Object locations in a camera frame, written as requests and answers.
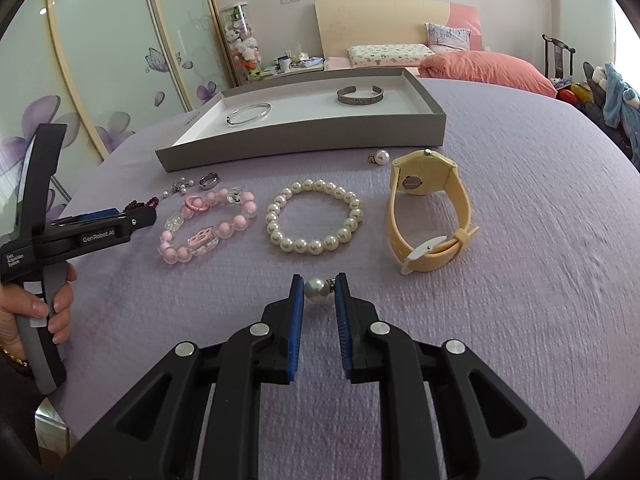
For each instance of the clear tube of plush toys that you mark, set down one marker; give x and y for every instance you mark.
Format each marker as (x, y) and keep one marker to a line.
(242, 45)

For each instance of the grey cardboard tray box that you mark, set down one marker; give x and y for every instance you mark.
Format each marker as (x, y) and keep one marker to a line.
(300, 127)

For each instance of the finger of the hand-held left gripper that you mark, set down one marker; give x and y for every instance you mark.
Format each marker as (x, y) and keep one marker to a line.
(140, 220)
(95, 217)

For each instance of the lilac printed pillow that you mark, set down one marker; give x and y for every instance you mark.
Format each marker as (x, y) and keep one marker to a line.
(447, 37)

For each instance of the cream and pink headboard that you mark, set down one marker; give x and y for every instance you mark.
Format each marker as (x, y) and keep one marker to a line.
(375, 20)

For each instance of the patterned white pillow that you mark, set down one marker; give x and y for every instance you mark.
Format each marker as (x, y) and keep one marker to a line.
(390, 55)

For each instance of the white pearl earring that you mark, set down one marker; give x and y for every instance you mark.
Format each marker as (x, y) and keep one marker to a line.
(382, 157)

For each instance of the person's left hand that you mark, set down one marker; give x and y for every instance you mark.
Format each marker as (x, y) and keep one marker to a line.
(10, 310)

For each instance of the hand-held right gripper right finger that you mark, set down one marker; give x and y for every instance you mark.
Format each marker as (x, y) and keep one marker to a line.
(342, 320)

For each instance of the blue plush garment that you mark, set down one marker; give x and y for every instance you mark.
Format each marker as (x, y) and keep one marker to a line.
(620, 97)

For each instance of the pink and cream nightstand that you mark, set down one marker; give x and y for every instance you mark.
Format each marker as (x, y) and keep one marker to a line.
(300, 69)

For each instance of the flower print wardrobe doors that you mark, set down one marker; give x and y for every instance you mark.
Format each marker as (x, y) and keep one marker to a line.
(100, 70)

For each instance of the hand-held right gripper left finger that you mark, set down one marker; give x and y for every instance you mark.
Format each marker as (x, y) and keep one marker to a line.
(296, 320)

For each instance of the grey pearl earring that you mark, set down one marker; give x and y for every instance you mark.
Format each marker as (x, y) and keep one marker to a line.
(316, 290)

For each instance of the pearl cluster charm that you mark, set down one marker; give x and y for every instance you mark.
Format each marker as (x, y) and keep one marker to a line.
(176, 188)

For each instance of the dark wooden chair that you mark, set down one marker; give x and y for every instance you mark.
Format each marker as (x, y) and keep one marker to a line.
(557, 57)

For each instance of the folded pink quilt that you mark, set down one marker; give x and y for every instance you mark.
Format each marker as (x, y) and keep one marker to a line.
(485, 72)

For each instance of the person's left forearm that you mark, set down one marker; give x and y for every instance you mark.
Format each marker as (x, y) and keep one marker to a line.
(17, 410)

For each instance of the white mug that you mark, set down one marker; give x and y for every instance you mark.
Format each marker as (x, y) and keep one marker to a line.
(285, 65)

